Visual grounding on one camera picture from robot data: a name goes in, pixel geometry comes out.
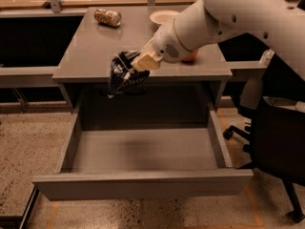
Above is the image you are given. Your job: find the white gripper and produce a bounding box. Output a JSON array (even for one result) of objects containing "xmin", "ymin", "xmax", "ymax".
[{"xmin": 131, "ymin": 19, "xmax": 193, "ymax": 72}]

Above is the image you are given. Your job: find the blue chip bag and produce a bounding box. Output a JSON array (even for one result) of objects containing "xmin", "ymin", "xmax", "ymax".
[{"xmin": 108, "ymin": 51, "xmax": 150, "ymax": 98}]

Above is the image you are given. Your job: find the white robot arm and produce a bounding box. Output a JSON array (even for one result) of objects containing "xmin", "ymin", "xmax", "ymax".
[{"xmin": 132, "ymin": 0, "xmax": 305, "ymax": 78}]

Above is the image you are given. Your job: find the grey drawer cabinet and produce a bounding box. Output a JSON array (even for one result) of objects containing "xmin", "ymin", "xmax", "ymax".
[{"xmin": 53, "ymin": 6, "xmax": 232, "ymax": 130}]

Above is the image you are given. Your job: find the open grey top drawer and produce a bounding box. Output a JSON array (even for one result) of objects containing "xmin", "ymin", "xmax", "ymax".
[{"xmin": 31, "ymin": 86, "xmax": 254, "ymax": 201}]

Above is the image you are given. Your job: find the white paper bowl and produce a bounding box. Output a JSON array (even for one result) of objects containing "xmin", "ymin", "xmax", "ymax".
[{"xmin": 150, "ymin": 10, "xmax": 179, "ymax": 25}]

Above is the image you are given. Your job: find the red apple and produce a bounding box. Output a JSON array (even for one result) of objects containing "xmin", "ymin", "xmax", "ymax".
[{"xmin": 182, "ymin": 50, "xmax": 198, "ymax": 62}]

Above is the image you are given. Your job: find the crushed soda can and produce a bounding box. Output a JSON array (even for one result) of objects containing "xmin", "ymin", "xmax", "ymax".
[{"xmin": 93, "ymin": 9, "xmax": 122, "ymax": 28}]

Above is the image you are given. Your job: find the black office chair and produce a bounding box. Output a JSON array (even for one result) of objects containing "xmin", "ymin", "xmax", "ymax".
[{"xmin": 223, "ymin": 54, "xmax": 305, "ymax": 223}]

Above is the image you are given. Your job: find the grey metal rail frame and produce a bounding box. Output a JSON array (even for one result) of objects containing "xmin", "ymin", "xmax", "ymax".
[{"xmin": 0, "ymin": 0, "xmax": 305, "ymax": 89}]

